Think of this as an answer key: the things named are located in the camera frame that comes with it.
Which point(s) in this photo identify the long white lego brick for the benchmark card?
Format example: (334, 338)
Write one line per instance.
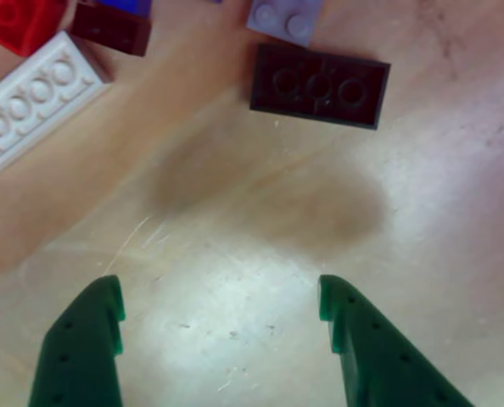
(31, 102)

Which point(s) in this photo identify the dark green two-by-four lego brick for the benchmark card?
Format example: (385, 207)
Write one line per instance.
(320, 89)

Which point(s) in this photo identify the red lego brick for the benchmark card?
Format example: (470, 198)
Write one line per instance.
(27, 29)

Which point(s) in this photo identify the small black lego brick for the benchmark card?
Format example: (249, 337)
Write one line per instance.
(108, 29)

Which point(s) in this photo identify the light grey two-by-two lego brick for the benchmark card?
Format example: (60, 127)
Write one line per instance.
(281, 19)

